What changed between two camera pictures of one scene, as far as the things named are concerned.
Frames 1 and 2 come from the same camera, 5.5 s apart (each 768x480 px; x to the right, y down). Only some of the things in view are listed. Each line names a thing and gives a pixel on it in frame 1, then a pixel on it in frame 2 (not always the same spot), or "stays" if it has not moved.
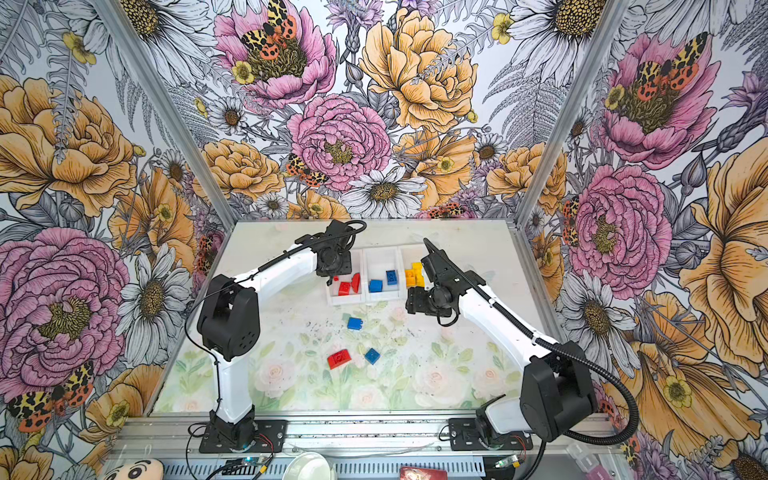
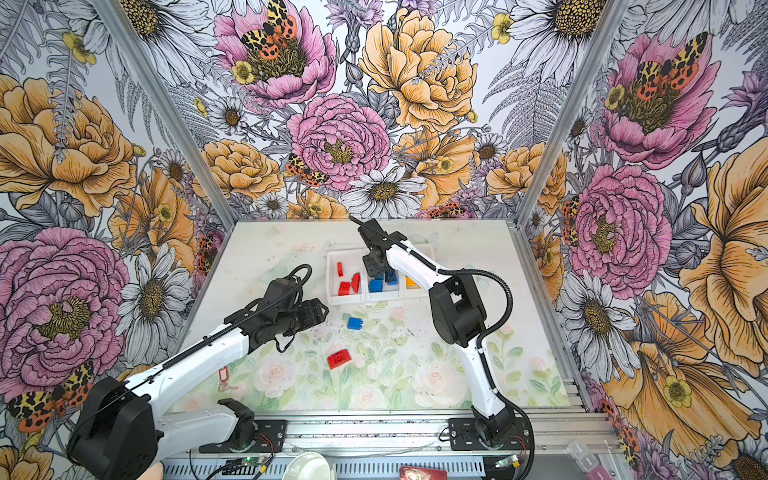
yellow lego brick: (410, 278) stays
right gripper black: (415, 303) → (371, 270)
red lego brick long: (356, 282) stays
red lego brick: (344, 288) stays
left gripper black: (344, 269) → (312, 314)
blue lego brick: (354, 323) stays
